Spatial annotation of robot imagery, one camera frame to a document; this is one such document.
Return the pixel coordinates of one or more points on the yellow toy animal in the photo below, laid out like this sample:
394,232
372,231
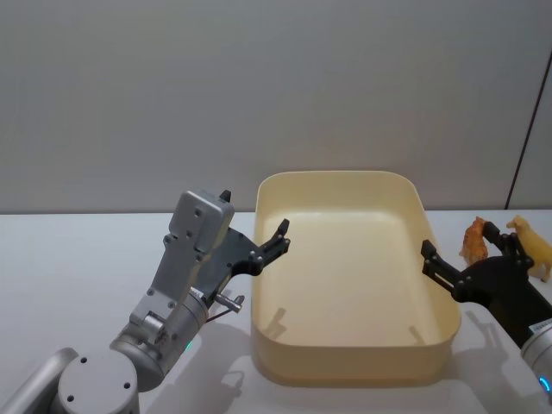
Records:
534,241

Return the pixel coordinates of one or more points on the orange brown toy animal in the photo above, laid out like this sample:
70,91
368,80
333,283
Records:
473,243

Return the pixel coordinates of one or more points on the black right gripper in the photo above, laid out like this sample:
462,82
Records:
504,284

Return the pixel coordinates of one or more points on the cream plastic tub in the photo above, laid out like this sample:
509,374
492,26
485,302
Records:
345,280

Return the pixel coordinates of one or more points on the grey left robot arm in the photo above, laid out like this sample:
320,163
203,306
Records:
172,302

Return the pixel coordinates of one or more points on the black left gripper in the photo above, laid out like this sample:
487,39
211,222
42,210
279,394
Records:
226,259

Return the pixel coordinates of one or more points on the thin dark pole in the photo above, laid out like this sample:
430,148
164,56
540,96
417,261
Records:
528,129

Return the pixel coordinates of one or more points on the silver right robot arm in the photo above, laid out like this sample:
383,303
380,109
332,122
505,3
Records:
537,355

